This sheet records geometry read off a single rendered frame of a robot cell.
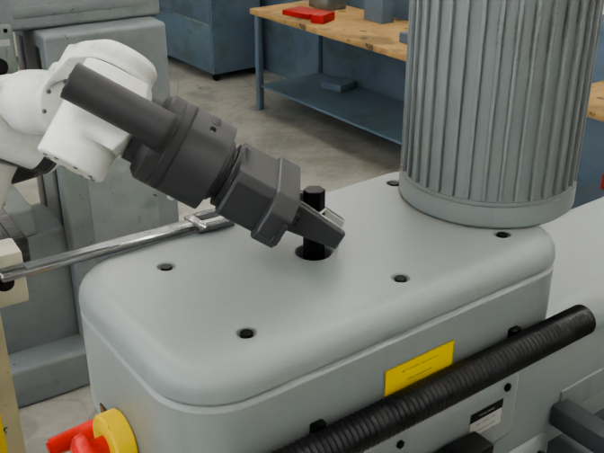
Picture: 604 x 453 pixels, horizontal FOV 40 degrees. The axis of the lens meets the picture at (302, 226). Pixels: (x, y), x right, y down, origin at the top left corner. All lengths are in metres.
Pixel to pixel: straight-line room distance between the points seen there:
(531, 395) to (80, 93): 0.62
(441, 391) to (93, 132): 0.40
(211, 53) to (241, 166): 7.45
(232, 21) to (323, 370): 7.60
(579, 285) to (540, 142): 0.27
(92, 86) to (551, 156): 0.46
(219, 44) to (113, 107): 7.50
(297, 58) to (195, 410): 7.57
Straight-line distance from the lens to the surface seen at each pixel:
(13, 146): 1.01
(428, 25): 0.88
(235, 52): 8.33
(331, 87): 7.16
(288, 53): 8.30
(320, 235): 0.81
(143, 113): 0.73
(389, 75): 7.15
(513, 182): 0.89
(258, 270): 0.81
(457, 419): 0.93
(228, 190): 0.77
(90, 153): 0.77
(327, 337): 0.72
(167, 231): 0.88
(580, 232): 1.24
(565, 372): 1.08
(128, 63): 0.78
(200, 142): 0.76
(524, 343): 0.88
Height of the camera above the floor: 2.28
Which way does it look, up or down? 26 degrees down
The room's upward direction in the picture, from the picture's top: straight up
